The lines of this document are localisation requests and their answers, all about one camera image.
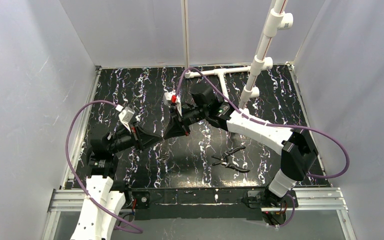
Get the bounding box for white PVC pipe frame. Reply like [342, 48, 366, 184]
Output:
[180, 0, 294, 110]

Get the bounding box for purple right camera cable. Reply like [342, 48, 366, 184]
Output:
[174, 66, 351, 228]

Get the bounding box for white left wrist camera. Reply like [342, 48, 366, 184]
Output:
[115, 104, 135, 133]

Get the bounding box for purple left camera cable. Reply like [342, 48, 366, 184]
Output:
[65, 99, 144, 234]

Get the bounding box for purple camera cable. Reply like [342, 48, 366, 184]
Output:
[174, 66, 351, 228]
[65, 99, 144, 234]

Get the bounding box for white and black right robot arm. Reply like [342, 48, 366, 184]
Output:
[163, 82, 319, 198]

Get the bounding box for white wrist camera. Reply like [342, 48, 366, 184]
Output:
[115, 104, 135, 133]
[163, 90, 183, 117]

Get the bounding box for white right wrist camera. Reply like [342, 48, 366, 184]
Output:
[163, 90, 183, 117]

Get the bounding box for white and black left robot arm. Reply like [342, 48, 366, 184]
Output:
[70, 123, 162, 240]

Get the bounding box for aluminium rail frame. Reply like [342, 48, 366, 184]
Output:
[43, 80, 347, 240]

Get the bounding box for black handled pliers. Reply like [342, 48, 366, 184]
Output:
[211, 145, 250, 173]

